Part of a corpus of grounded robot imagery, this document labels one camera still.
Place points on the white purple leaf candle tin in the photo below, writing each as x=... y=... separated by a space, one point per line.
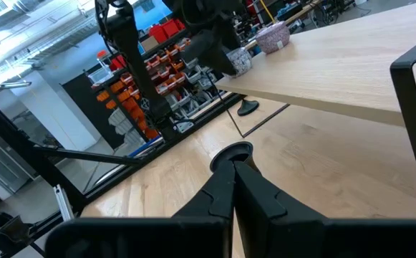
x=242 y=62

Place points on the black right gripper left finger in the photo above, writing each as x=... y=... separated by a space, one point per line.
x=218 y=200

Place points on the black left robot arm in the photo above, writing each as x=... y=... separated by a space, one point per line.
x=136 y=64

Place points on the wooden shelf riser black legs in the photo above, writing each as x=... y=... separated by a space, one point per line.
x=336 y=64

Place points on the cardboard box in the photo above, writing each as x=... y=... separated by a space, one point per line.
x=149 y=43

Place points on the silver aluminium extrusion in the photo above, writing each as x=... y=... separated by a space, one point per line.
x=63 y=202

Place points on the black metal frame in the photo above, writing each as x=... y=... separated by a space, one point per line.
x=86 y=156

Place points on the white metal bracket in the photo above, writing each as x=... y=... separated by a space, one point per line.
x=184 y=126

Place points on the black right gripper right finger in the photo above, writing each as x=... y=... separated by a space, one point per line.
x=265 y=215

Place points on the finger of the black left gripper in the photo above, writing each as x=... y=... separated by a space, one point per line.
x=233 y=36
x=211 y=50

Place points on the pink candle tin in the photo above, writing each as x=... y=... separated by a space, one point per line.
x=274 y=37

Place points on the storage rack with bins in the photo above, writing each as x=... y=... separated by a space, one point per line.
x=164 y=77

